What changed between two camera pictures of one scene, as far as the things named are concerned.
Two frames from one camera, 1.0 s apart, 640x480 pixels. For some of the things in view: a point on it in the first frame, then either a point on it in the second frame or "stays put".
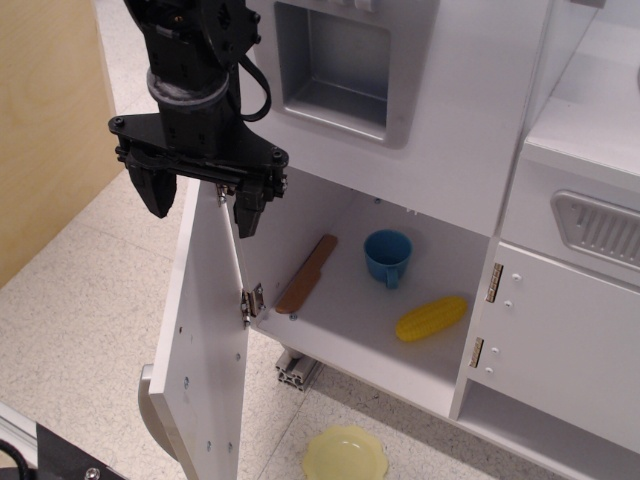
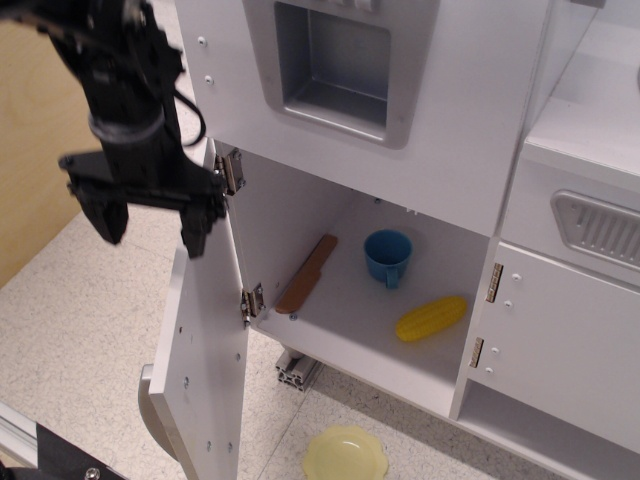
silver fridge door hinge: [251, 303] stays put
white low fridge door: [199, 377] stays put
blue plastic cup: [387, 256] stays put
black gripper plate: [159, 146] -> [145, 175]
